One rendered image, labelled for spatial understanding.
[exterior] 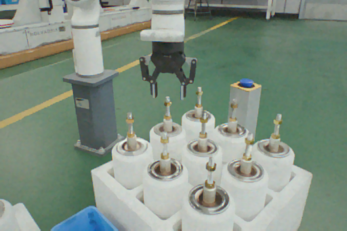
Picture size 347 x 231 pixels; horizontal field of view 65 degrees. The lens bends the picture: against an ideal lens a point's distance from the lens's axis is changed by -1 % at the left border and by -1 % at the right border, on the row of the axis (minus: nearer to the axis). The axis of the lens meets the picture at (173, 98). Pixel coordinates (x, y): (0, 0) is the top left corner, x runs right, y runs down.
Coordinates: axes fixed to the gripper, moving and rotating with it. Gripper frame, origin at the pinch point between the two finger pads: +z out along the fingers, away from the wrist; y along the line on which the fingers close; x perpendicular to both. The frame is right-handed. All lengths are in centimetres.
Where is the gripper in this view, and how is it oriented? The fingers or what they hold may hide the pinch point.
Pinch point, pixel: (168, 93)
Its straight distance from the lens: 68.5
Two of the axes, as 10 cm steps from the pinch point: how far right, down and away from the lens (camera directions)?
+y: -9.8, -0.7, 1.7
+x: -1.9, 3.9, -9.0
